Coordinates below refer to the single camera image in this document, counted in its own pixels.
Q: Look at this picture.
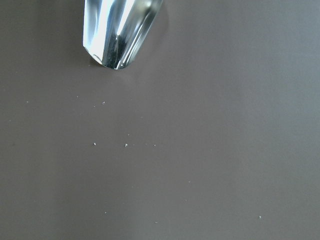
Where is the silver metal scoop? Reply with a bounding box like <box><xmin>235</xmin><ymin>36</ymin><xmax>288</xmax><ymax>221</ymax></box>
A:
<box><xmin>82</xmin><ymin>0</ymin><xmax>163</xmax><ymax>70</ymax></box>

